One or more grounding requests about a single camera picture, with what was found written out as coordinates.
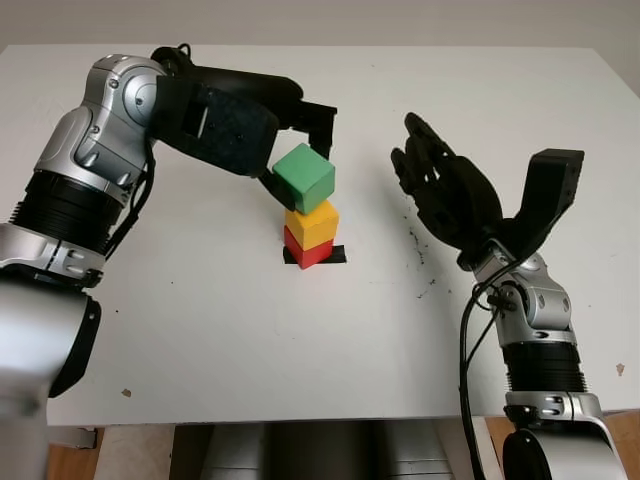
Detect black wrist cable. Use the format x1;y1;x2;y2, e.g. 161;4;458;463
456;258;522;480
106;43;197;252

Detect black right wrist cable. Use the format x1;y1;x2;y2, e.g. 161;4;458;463
456;258;522;480

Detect green wooden cube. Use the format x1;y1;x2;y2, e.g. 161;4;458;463
272;143;336;214

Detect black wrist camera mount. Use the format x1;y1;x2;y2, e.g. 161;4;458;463
154;74;280;178
493;148;586;262

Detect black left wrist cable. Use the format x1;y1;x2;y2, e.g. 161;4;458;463
106;43;197;252

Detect red wooden cube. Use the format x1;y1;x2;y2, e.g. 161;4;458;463
283;224;335;271

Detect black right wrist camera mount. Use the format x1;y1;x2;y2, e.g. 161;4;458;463
493;148;586;262

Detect grey robot torso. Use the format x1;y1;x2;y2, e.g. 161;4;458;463
172;422;474;480

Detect yellow wooden cube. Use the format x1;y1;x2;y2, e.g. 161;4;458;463
284;199;341;250

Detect white table leg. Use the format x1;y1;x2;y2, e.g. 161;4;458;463
468;417;502;480

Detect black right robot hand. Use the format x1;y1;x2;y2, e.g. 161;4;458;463
389;111;504;272

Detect black tape strip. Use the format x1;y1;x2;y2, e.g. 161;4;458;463
282;245;348;266

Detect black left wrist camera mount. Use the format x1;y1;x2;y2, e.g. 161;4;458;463
154;74;280;178

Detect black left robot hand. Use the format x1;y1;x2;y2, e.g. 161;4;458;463
192;64;338;212

